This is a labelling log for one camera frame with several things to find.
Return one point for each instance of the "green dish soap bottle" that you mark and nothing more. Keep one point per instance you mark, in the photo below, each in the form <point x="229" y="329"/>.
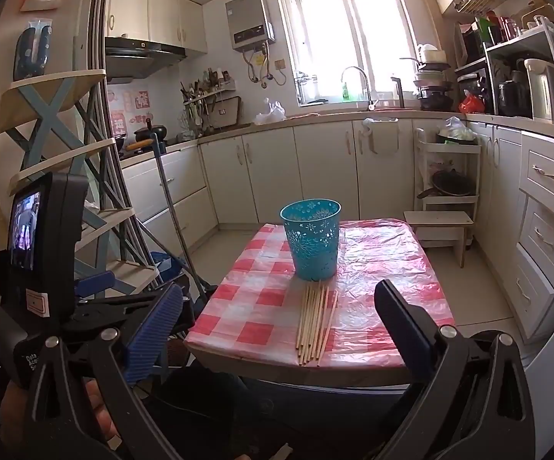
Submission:
<point x="345" y="91"/>

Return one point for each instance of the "white electric kettle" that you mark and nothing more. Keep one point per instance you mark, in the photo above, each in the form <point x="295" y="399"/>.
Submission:
<point x="540" y="88"/>

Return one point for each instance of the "blue packaged item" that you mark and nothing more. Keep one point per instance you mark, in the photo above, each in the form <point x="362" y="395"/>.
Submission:
<point x="32" y="50"/>

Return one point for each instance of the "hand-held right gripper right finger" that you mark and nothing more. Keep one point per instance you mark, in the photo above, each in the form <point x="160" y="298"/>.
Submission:
<point x="409" y="345"/>

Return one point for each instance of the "blue and white folding shelf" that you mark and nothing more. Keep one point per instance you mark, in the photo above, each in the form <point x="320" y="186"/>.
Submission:
<point x="61" y="129"/>

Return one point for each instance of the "teal perforated plastic basket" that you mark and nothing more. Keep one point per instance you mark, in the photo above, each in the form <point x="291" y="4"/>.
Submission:
<point x="311" y="244"/>

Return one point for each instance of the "dish rack with dishes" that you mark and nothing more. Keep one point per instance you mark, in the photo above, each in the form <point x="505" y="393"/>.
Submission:
<point x="433" y="84"/>

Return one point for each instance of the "chrome sink faucet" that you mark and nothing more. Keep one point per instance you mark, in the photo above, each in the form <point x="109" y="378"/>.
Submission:
<point x="364" y="79"/>

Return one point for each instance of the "white drawer unit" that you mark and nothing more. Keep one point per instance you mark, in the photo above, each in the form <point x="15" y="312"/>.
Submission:
<point x="545" y="211"/>

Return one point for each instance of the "person's left hand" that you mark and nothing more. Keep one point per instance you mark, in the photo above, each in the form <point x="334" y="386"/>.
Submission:
<point x="102" y="409"/>

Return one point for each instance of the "red checkered plastic tablecloth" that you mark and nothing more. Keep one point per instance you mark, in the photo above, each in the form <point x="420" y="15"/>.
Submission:
<point x="377" y="287"/>

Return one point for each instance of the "red plastic bag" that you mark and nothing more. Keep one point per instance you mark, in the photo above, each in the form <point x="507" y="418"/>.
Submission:
<point x="471" y="104"/>

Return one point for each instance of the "white step stool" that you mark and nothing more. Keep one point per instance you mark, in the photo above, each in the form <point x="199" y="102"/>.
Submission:
<point x="440" y="225"/>

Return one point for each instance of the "white storage cart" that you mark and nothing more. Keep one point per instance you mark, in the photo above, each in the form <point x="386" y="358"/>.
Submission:
<point x="449" y="201"/>

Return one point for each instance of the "kitchen window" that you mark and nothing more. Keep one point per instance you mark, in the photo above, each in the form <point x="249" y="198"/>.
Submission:
<point x="353" y="33"/>

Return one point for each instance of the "white wall cabinets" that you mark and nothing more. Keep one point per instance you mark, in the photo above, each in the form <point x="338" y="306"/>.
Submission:
<point x="162" y="14"/>

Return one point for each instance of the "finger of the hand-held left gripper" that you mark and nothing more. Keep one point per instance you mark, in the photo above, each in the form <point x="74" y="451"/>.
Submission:
<point x="109" y="304"/>

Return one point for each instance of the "wall utensil rack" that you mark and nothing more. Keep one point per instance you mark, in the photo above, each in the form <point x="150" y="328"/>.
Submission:
<point x="200" y="98"/>

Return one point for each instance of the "black slim faucet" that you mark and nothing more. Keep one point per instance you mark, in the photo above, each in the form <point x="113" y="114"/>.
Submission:
<point x="399" y="91"/>

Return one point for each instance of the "black cooking pot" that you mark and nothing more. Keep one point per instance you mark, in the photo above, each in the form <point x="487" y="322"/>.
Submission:
<point x="151" y="134"/>

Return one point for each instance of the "white plastic bag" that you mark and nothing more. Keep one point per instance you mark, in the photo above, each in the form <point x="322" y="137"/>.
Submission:
<point x="271" y="114"/>

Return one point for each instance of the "bowl of vegetables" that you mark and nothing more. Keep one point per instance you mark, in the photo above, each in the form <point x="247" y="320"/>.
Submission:
<point x="457" y="132"/>

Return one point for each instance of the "dark frying pan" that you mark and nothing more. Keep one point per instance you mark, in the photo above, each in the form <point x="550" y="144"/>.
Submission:
<point x="452" y="184"/>

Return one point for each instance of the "white hanging board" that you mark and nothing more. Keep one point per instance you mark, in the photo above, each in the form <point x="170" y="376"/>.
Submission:
<point x="226" y="111"/>

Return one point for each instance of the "row of wooden chopsticks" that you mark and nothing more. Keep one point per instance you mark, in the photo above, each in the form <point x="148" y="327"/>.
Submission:
<point x="313" y="326"/>

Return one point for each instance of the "white door bag holder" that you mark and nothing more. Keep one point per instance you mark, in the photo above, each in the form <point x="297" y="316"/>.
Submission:
<point x="380" y="136"/>

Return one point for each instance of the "grey gas water heater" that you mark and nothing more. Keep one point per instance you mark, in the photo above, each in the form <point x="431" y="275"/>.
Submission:
<point x="250" y="21"/>

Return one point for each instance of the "white countertop shelf rack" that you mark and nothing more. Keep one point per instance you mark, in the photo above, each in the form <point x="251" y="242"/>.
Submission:
<point x="545" y="33"/>

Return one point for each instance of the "black range hood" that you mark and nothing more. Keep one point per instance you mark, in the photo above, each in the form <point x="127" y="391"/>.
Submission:
<point x="138" y="60"/>

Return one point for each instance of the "wooden table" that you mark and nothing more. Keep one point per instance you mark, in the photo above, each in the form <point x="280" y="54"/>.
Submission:
<point x="258" y="366"/>

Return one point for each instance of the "pink wall stickers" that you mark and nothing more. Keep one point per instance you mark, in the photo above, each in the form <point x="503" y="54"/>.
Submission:
<point x="130" y="105"/>

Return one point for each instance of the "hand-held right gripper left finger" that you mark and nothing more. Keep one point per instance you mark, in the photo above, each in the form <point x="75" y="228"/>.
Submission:
<point x="154" y="340"/>

